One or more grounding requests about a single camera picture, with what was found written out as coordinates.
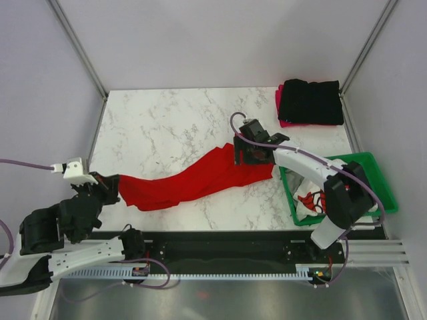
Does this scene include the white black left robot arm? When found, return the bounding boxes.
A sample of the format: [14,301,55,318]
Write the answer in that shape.
[1,172,147,297]

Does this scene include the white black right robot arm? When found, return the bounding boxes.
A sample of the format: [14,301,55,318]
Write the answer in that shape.
[236,133,385,263]

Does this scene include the grey t-shirt in bin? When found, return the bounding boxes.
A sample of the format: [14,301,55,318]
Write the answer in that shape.
[285,169,304,195]

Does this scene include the folded pink t-shirt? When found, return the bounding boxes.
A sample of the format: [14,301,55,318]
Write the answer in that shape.
[275,84,338,129]

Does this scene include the folded black t-shirt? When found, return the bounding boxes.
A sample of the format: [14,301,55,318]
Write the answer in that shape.
[278,78,345,127]

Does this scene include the white red printed t-shirt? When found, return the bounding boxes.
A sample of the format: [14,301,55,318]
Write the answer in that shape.
[292,176,380,221]

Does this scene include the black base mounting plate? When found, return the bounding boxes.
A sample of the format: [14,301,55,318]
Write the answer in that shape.
[141,231,345,266]

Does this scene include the green plastic bin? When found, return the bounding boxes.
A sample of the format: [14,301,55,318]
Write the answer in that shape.
[279,152,398,227]

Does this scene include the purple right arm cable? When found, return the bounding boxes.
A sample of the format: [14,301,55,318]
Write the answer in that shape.
[230,112,388,290]

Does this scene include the white slotted cable duct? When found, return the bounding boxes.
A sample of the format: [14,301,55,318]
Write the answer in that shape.
[64,264,314,281]

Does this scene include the aluminium rail right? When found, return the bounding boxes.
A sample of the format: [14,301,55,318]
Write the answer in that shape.
[347,239,410,268]

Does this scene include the aluminium frame post left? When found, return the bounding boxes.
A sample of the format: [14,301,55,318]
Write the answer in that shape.
[45,0,108,101]

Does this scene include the aluminium frame post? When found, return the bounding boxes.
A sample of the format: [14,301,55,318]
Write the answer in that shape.
[45,0,108,101]
[340,0,400,97]

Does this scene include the aluminium frame post right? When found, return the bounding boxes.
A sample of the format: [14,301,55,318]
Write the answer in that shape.
[340,0,400,97]

